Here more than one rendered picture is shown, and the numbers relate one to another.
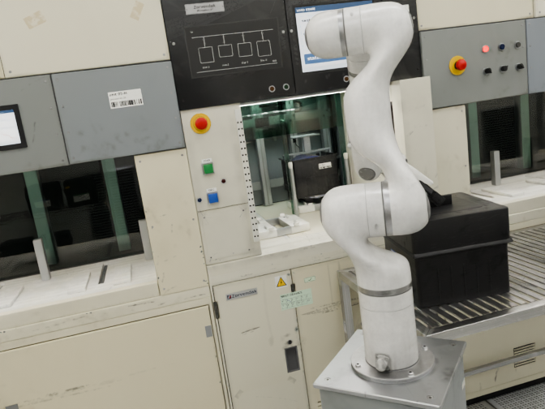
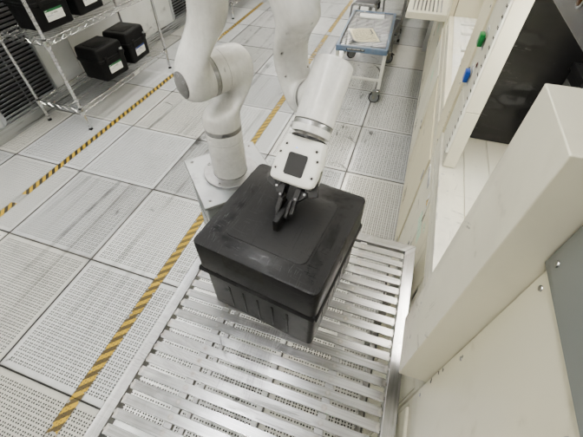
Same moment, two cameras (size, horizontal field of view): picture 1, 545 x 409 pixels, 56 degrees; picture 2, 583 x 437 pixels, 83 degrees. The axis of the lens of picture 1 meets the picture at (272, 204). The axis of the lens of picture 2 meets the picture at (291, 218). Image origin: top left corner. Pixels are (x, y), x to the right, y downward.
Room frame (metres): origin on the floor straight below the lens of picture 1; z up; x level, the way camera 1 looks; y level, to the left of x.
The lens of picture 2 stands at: (1.76, -0.89, 1.56)
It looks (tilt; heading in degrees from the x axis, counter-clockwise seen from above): 49 degrees down; 122
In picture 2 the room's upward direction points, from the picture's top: straight up
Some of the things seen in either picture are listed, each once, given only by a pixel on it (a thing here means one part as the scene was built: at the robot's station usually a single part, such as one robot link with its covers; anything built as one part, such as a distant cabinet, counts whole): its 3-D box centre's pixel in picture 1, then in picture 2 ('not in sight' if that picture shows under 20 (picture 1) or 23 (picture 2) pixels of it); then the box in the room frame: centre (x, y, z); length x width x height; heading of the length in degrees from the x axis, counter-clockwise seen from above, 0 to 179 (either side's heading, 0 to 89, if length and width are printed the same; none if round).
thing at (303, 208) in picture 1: (313, 202); not in sight; (2.42, -0.20, 0.89); 0.22 x 0.21 x 0.04; 13
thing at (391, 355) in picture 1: (388, 324); (226, 151); (1.08, -0.22, 0.85); 0.19 x 0.19 x 0.18
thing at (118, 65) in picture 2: not in sight; (102, 58); (-1.18, 0.74, 0.31); 0.30 x 0.28 x 0.26; 99
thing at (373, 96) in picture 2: not in sight; (366, 53); (0.66, 2.21, 0.24); 0.97 x 0.52 x 0.48; 106
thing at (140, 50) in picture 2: not in sight; (127, 42); (-1.28, 1.08, 0.31); 0.30 x 0.28 x 0.26; 107
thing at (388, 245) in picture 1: (442, 258); (284, 260); (1.49, -0.50, 0.85); 0.28 x 0.28 x 0.17; 5
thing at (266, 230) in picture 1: (277, 225); not in sight; (2.05, -0.01, 0.89); 0.22 x 0.21 x 0.04; 13
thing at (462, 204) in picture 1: (439, 217); (284, 228); (1.49, -0.50, 0.98); 0.29 x 0.29 x 0.13; 5
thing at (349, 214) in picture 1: (364, 236); (225, 88); (1.09, -0.19, 1.07); 0.19 x 0.12 x 0.24; 77
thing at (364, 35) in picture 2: not in sight; (363, 34); (0.68, 2.03, 0.47); 0.31 x 0.23 x 0.02; 125
